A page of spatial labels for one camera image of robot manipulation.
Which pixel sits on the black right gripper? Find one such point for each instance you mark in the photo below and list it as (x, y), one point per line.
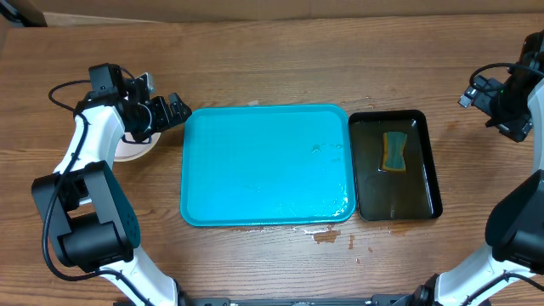
(518, 128)

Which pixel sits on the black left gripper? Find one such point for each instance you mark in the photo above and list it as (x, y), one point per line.
(161, 105)

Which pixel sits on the green yellow sponge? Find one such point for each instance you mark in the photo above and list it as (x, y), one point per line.
(393, 146)

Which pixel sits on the white plate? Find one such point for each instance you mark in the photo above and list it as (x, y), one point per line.
(126, 152)

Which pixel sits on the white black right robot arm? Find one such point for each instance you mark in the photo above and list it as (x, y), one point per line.
(513, 247)

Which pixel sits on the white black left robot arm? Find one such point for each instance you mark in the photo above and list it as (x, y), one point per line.
(89, 227)

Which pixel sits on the blue plastic tray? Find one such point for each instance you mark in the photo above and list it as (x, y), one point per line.
(267, 165)

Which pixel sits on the black water tray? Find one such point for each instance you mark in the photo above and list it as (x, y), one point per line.
(410, 195)

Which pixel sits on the dark object top left corner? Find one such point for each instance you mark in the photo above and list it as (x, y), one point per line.
(22, 13)

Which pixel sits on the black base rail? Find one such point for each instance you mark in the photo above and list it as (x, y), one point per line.
(376, 300)

